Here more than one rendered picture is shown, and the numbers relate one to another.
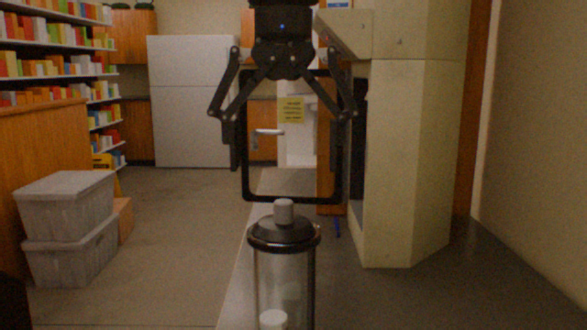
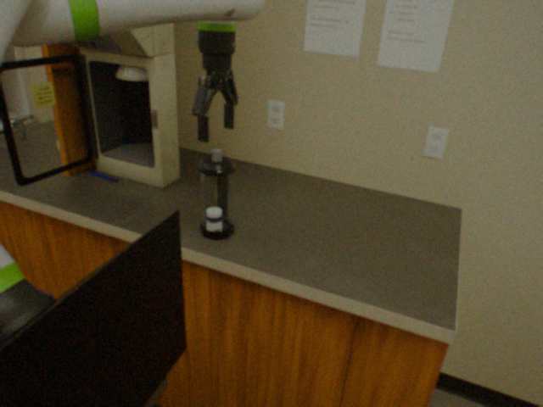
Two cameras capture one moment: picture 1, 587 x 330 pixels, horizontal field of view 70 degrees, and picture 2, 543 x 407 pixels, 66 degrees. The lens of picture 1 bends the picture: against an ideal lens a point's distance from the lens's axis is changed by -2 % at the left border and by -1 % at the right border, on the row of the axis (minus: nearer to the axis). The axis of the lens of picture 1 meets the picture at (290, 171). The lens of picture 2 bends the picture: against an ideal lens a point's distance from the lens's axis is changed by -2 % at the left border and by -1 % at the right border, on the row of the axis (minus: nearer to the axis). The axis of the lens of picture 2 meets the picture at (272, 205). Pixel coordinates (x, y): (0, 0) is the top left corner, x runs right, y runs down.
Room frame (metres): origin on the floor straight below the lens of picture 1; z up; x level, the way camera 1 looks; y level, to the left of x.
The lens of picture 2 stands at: (0.02, 0.99, 1.63)
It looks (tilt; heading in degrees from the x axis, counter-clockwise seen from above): 28 degrees down; 291
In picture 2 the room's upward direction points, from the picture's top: 4 degrees clockwise
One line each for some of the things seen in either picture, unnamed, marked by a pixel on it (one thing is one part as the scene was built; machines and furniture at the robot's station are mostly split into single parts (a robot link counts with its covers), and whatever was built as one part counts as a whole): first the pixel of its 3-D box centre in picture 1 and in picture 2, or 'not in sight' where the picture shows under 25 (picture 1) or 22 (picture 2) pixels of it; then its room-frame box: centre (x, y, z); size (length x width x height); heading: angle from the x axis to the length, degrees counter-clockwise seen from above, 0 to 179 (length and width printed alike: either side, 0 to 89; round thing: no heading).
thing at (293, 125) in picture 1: (291, 137); (47, 119); (1.24, 0.00, 1.19); 0.30 x 0.01 x 0.40; 83
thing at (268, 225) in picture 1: (283, 223); (216, 160); (0.58, 0.01, 1.18); 0.09 x 0.09 x 0.07
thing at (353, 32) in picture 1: (337, 38); (100, 36); (1.07, -0.11, 1.46); 0.32 x 0.11 x 0.10; 0
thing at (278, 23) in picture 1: (282, 44); (216, 72); (0.58, 0.01, 1.42); 0.08 x 0.07 x 0.09; 89
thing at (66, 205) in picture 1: (71, 203); not in sight; (2.74, 1.49, 0.49); 0.60 x 0.42 x 0.33; 0
